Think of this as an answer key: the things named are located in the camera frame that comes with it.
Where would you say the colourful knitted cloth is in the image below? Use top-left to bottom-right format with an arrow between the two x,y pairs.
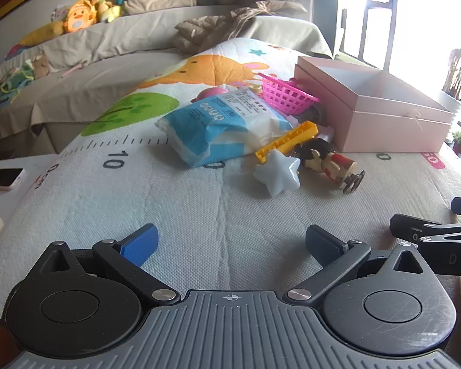
0,65 -> 35,105

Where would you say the balcony window frame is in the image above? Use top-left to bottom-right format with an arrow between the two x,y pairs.
332,0 -> 461,97

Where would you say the brown padded jacket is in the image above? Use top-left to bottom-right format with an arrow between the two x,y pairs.
173,0 -> 308,55

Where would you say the pink cardboard box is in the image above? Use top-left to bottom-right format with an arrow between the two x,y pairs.
294,56 -> 454,153

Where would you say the pink plastic basket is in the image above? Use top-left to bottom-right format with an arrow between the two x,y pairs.
258,72 -> 321,116

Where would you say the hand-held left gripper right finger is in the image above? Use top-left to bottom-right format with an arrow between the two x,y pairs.
286,224 -> 433,310

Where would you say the wooden doll figure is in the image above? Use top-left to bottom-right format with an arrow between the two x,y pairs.
295,137 -> 366,195

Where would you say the beige covered sofa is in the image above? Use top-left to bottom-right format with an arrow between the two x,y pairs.
0,4 -> 333,162

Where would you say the pink stick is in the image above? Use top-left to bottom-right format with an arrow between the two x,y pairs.
59,60 -> 88,78

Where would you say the yellow duck plush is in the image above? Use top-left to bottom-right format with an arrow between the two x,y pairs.
90,0 -> 118,24

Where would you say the brown teddy bear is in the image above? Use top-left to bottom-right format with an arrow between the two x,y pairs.
25,52 -> 51,80

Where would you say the small white plush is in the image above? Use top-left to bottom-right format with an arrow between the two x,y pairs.
51,5 -> 72,22

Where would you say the orange lion plush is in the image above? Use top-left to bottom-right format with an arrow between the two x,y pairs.
63,0 -> 99,34

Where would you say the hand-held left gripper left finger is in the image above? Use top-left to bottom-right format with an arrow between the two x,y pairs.
33,223 -> 182,308

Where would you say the light blue star toy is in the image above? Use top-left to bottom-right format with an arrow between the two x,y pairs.
253,149 -> 301,197

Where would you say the yellow building block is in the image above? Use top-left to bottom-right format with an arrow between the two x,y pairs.
255,121 -> 319,162

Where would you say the long yellow plush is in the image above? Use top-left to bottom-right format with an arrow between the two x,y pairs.
19,21 -> 68,47

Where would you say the smartphone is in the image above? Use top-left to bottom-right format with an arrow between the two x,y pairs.
0,168 -> 26,193

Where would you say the blue wipes packet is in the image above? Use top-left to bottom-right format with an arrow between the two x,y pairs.
155,88 -> 296,169

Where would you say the pink round toy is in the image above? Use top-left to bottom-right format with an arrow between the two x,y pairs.
192,87 -> 229,104

